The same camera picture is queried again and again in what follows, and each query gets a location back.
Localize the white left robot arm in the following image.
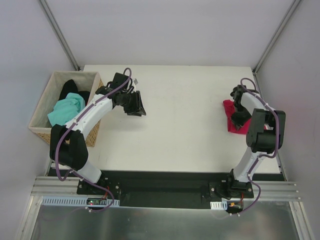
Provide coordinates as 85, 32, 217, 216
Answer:
49, 67, 146, 195

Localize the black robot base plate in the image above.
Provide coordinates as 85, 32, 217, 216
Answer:
76, 170, 254, 209

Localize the teal t shirt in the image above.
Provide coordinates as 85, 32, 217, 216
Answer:
47, 92, 85, 127

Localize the left aluminium frame post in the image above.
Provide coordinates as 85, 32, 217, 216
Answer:
38, 0, 81, 71

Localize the black t shirt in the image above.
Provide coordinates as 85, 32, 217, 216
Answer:
58, 79, 90, 105

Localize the right aluminium frame post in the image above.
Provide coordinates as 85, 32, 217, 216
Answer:
252, 0, 303, 76

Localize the right white cable duct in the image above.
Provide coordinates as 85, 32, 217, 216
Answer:
210, 201, 228, 211

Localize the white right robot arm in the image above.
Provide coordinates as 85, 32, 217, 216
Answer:
225, 85, 286, 198

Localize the pink t shirt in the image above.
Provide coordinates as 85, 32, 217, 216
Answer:
223, 96, 272, 135

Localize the aluminium frame post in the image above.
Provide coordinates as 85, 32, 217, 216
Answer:
38, 0, 81, 71
252, 0, 303, 76

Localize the white cable duct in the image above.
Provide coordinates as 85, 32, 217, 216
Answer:
42, 196, 120, 208
210, 201, 228, 211

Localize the wicker laundry basket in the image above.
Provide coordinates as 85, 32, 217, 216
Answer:
28, 71, 103, 144

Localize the left white cable duct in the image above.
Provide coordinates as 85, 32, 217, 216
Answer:
42, 196, 120, 208

